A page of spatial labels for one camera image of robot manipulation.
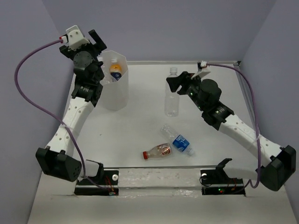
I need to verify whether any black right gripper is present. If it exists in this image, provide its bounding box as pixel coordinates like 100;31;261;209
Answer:
167;71;206;112

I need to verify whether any clear crushed bottle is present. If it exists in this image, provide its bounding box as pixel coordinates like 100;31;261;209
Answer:
164;67;180;117

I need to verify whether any orange juice bottle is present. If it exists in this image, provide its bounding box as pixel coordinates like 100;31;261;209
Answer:
109;58;122;81

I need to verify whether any blue label water bottle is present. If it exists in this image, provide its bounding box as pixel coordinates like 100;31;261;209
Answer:
160;124;194;156

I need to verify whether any clear bottle blue-white cap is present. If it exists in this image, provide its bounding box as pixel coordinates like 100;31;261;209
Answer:
97;56;105;69

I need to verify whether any clear bottle white cap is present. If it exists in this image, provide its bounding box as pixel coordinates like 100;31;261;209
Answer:
100;74;115;85

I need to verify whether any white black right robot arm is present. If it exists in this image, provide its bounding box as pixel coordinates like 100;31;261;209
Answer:
166;71;296;191

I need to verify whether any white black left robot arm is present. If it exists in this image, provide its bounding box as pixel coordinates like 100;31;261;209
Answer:
36;25;107;182

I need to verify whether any white octagonal plastic bin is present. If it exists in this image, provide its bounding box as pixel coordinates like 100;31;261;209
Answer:
100;51;129;111

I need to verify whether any red cap tea bottle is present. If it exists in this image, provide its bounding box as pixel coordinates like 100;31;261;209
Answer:
142;143;173;160

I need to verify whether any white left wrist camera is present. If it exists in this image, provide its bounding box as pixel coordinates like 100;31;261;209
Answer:
59;25;90;51

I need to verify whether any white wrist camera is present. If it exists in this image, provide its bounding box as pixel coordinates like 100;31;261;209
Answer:
59;25;90;51
197;61;211;78

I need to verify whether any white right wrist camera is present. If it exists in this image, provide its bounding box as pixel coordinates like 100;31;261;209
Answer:
197;61;211;78

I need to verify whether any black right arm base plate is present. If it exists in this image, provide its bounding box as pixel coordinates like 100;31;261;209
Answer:
199;169;246;196

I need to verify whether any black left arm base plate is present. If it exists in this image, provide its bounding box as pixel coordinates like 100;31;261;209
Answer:
74;169;119;196

